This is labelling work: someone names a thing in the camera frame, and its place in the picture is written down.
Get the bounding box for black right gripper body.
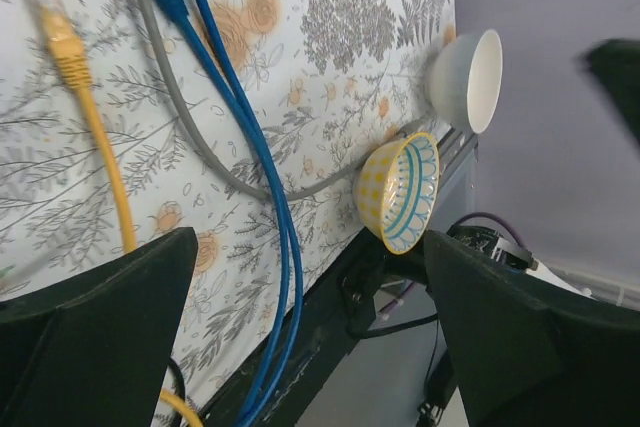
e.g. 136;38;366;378
579;38;640;146

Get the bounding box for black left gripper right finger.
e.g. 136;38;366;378
424;231;639;426

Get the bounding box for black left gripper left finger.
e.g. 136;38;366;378
1;227;198;426

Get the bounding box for white ceramic bowl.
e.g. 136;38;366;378
425;29;503;134

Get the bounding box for yellow patterned small bowl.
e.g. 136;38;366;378
353;132;440;255

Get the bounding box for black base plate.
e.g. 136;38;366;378
199;231;431;427

